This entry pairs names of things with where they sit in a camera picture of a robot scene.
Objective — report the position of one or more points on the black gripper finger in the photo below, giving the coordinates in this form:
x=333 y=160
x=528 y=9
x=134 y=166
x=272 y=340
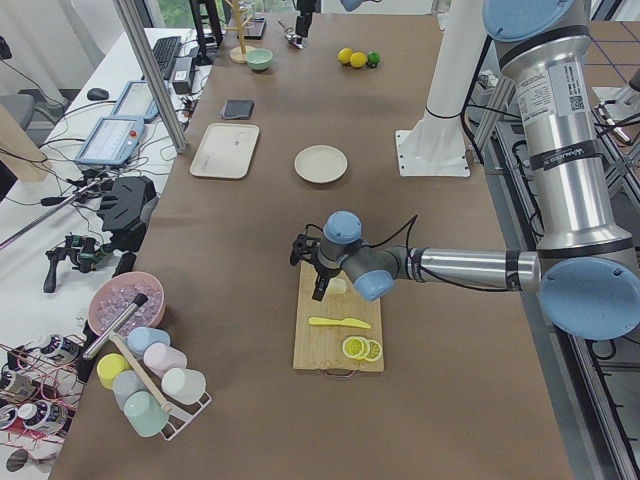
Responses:
x=319 y=288

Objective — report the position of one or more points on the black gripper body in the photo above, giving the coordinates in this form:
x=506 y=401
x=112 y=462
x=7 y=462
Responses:
x=325 y=272

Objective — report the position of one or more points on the white steamed bun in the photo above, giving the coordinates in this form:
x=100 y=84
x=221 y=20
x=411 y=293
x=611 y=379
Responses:
x=336 y=286

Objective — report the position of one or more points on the cream round plate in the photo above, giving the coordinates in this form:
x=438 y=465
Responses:
x=320 y=164

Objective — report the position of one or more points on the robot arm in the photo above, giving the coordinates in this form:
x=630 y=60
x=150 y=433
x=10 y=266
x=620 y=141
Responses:
x=306 y=9
x=584 y=270

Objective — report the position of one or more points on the cream rabbit tray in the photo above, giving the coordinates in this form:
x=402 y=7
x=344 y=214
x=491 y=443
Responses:
x=225 y=151

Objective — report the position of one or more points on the black glass tray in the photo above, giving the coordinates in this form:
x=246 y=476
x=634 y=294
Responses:
x=254 y=29

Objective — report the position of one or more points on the yellow plastic knife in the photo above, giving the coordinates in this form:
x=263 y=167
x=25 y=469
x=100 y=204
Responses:
x=345 y=322

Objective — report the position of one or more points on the wooden cutting board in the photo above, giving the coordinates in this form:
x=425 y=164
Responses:
x=320 y=347

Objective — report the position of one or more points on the lemon slices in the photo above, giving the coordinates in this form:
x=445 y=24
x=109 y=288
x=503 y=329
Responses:
x=362 y=348

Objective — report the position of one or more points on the grey folded cloth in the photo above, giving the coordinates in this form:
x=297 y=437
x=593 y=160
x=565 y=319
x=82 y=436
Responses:
x=235 y=109

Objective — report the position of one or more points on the metal tongs black tip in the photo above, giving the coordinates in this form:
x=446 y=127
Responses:
x=92 y=350

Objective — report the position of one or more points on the pink plastic cup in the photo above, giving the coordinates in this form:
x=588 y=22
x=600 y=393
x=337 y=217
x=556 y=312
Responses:
x=159 y=358

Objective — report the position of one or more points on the blue plastic cup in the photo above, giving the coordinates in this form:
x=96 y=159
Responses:
x=141 y=338

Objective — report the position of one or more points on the green bowl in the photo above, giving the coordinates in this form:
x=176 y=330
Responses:
x=259 y=59

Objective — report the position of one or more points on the lower yellow lemon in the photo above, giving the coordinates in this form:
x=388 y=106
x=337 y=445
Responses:
x=358 y=60

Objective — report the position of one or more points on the yellow lemon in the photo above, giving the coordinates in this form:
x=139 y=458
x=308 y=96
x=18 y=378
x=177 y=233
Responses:
x=344 y=56
x=358 y=60

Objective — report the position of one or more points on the upper yellow lemon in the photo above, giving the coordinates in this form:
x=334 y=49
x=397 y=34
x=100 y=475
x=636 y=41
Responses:
x=344 y=56

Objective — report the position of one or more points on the white cup rack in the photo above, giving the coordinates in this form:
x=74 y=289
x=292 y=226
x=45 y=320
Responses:
x=181 y=416

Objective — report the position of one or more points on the green lime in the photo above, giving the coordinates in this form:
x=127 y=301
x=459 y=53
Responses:
x=373 y=59

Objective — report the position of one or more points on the pink ice bowl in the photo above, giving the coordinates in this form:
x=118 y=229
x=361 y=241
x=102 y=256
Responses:
x=118 y=294

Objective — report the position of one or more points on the wooden cup stand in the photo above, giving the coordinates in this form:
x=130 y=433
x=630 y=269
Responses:
x=242 y=17

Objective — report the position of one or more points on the metal scoop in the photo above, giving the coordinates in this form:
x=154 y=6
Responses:
x=291 y=37

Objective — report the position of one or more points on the blue teach pendant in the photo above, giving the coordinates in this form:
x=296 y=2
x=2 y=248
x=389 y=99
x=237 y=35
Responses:
x=136 y=100
x=112 y=141

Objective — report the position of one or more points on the grey-blue plastic cup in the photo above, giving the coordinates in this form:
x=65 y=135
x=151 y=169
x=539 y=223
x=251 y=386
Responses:
x=125 y=385

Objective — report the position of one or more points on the mint plastic cup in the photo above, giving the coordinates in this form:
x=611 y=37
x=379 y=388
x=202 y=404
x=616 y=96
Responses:
x=145 y=414

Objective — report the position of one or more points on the yellow-green plastic cup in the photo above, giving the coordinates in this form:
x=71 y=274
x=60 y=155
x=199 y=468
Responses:
x=109 y=367

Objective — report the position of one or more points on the black keyboard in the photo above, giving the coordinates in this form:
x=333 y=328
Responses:
x=165 y=52

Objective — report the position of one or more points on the black computer mouse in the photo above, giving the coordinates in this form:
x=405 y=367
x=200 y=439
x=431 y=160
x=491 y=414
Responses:
x=97 y=94

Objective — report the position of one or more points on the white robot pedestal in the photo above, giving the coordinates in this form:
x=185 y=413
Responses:
x=435 y=146

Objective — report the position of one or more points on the aluminium frame post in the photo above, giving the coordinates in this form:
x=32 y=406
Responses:
x=130 y=19

